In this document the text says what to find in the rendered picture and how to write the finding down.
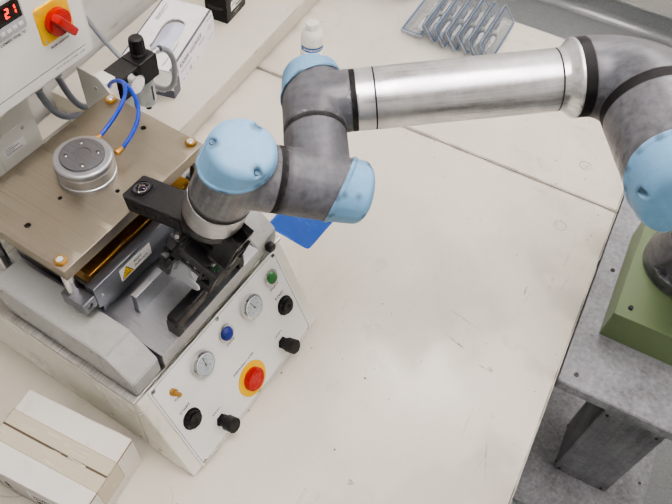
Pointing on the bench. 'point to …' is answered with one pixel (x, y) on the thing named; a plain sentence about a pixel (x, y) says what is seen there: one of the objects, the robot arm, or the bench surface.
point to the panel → (230, 360)
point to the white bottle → (312, 38)
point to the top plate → (87, 182)
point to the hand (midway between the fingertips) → (173, 265)
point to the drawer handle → (194, 302)
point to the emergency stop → (254, 378)
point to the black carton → (224, 9)
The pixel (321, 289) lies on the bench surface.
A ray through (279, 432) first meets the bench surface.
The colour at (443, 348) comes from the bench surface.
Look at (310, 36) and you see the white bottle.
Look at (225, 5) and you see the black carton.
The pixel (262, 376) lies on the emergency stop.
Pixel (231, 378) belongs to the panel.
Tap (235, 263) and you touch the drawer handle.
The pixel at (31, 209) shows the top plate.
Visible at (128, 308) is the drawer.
